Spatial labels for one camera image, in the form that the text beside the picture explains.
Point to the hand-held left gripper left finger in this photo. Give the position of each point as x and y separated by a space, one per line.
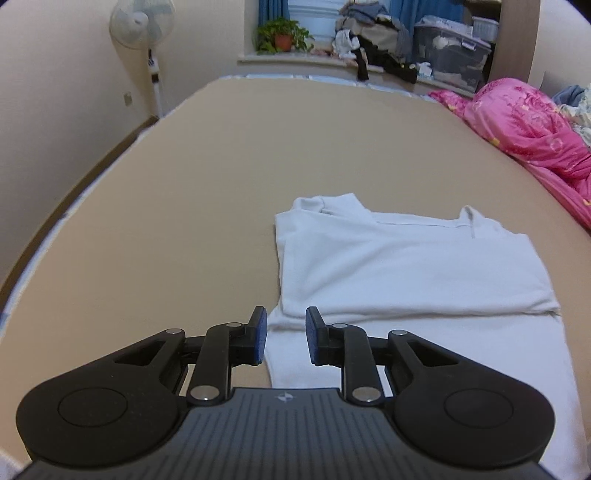
259 337

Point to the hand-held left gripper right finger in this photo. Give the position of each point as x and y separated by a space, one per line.
313 337

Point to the white shirt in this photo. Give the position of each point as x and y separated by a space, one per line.
406 272

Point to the pile of clothes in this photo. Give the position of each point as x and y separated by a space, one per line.
369 32

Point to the tissue box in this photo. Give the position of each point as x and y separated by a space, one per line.
425 70

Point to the potted green plant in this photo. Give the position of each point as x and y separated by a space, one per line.
281 37

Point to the pink floral quilt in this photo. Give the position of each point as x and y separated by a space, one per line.
531 124

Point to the clear plastic storage box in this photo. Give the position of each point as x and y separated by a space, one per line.
450 60

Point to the blue curtain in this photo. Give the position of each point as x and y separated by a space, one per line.
272 10
415 11

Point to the white window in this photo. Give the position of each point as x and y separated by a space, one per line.
314 7

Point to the white standing fan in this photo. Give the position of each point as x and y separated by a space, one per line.
138 21

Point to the cream floral quilt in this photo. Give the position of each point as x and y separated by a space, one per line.
582 120

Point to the blue cloth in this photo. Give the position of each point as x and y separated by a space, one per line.
568 95

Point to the white plastic basket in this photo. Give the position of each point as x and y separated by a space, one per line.
485 28

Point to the wooden shelf unit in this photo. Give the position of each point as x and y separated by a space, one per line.
519 37

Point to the wall socket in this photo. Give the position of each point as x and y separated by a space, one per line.
128 98

